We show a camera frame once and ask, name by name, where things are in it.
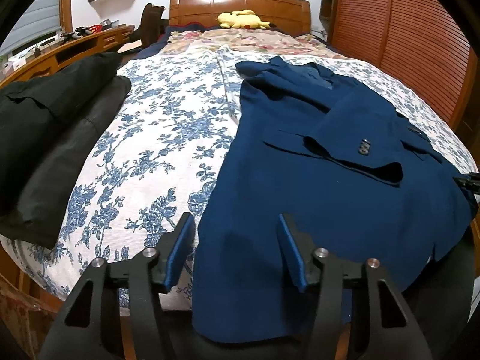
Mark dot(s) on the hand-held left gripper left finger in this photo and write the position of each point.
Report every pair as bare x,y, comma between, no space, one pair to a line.
176,255

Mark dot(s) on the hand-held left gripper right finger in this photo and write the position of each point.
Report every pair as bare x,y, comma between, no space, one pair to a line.
294,258

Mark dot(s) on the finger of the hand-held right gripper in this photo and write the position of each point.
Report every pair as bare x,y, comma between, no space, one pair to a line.
468,183

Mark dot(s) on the navy blue blazer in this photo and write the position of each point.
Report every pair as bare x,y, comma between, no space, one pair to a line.
337,202

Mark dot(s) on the blue floral bedspread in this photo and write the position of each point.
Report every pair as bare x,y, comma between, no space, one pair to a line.
157,138

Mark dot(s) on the dark grey folded garment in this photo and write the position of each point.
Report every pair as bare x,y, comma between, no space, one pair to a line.
56,172

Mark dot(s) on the wooden louvred wardrobe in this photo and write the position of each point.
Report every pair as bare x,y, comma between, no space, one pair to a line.
412,37

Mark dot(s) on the black folded garment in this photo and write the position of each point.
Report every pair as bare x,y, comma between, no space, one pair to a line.
45,93

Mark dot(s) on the pink floral blanket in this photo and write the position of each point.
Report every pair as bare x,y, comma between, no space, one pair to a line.
262,43

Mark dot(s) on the dark wooden chair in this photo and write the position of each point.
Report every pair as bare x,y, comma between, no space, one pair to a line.
150,22

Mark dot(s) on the wooden desk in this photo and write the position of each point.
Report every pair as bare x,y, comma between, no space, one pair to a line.
41,58

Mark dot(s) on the red basket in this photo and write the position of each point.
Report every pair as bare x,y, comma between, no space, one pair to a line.
95,28

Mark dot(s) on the grey metal box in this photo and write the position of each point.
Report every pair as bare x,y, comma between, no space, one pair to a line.
109,23

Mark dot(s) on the black gadget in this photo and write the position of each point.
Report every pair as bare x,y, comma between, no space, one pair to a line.
75,33

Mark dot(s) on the yellow plush toy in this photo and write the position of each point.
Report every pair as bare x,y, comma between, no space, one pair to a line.
240,18

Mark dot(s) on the wooden bed headboard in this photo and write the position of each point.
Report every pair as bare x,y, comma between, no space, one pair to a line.
202,7

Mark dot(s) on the grey window blind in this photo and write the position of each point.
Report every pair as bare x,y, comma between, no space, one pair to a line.
37,22

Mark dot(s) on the wooden window frame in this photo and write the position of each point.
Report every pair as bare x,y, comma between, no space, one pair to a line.
66,3

